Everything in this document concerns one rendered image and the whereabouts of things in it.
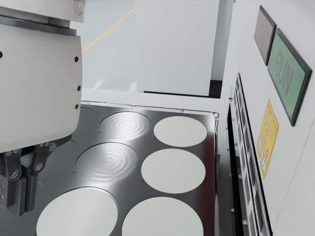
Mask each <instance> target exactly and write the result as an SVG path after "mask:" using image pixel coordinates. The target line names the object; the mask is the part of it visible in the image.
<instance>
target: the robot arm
mask: <svg viewBox="0 0 315 236"><path fill-rule="evenodd" d="M85 5H86V0H0V206H1V207H2V208H5V209H7V210H8V211H9V212H10V213H11V214H13V215H14V216H15V217H16V218H18V217H20V216H22V215H23V214H24V213H25V212H28V213H29V212H31V211H33V210H34V206H35V196H36V193H37V184H38V173H40V172H42V171H43V170H44V168H45V164H46V160H47V158H48V157H49V156H50V154H51V153H52V152H53V151H54V150H55V148H58V147H59V146H61V145H63V144H65V143H67V142H69V141H70V140H71V138H72V133H73V132H74V131H75V129H76V127H77V124H78V119H79V114H80V107H81V97H82V75H83V68H82V47H81V37H80V36H79V35H77V34H76V33H77V30H76V29H73V28H70V21H73V22H79V23H83V22H84V13H85Z"/></svg>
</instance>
